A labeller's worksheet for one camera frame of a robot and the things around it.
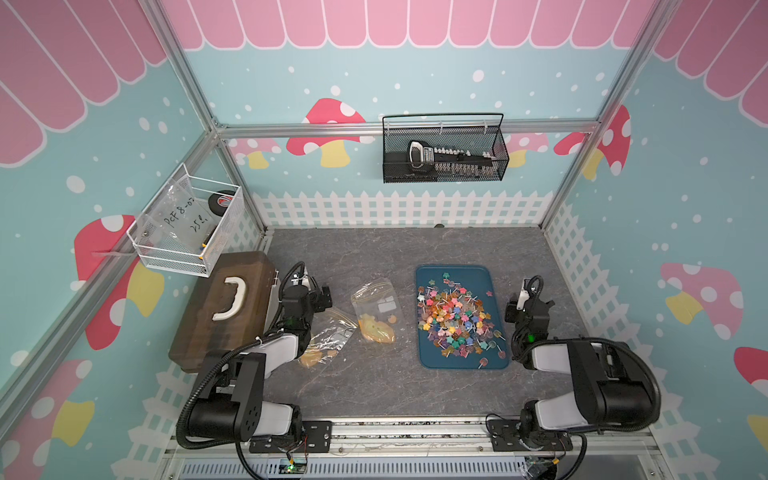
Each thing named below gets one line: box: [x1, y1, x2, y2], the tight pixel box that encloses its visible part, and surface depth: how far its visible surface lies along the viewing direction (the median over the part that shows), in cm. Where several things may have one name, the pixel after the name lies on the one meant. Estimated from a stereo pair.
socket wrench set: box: [407, 140, 500, 178], surface depth 91 cm
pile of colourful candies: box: [417, 272, 506, 360], surface depth 94 cm
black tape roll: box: [208, 189, 237, 217], surface depth 82 cm
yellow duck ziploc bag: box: [351, 278, 401, 344], surface depth 97 cm
